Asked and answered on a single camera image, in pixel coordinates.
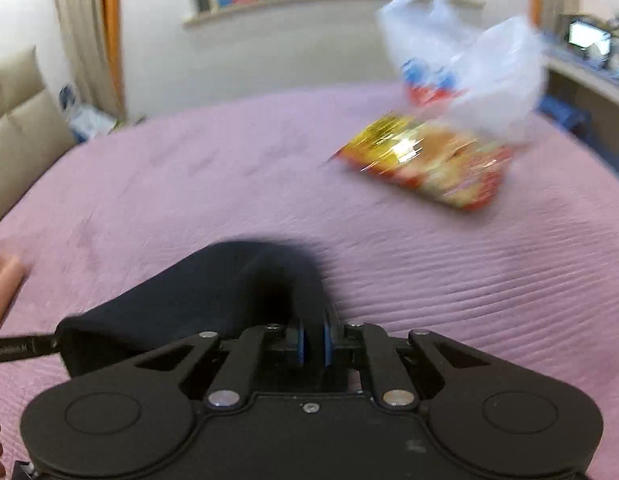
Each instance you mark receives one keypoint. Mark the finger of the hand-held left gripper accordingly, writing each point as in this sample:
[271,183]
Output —
[24,347]

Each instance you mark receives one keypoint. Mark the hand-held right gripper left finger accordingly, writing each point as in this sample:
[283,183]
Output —
[300,346]

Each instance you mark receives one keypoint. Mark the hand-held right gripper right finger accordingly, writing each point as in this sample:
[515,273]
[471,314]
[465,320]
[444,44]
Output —
[329,346]

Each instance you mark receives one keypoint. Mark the dark navy garment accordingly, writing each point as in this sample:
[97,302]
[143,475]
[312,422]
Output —
[199,290]

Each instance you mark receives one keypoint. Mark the person's left hand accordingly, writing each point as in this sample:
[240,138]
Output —
[4,285]

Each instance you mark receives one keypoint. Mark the purple quilted bed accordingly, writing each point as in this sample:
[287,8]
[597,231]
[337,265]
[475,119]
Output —
[439,285]

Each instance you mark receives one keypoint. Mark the yellow red snack packet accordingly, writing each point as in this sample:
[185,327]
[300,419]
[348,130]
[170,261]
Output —
[429,160]

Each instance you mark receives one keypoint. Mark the beige padded headboard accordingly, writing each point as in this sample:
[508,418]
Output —
[19,125]

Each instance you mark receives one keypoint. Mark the white bag beside headboard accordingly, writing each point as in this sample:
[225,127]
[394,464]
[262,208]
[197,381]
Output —
[89,117]

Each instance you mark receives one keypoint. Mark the white plastic bag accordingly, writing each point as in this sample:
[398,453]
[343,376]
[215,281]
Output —
[484,75]

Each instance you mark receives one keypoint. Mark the blue plastic stool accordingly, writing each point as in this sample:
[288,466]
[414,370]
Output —
[564,115]

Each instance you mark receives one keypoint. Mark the small screen on desk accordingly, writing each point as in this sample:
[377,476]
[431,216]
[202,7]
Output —
[588,35]

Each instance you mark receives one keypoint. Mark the light blue wall desk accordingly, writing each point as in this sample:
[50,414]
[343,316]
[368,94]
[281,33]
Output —
[589,80]

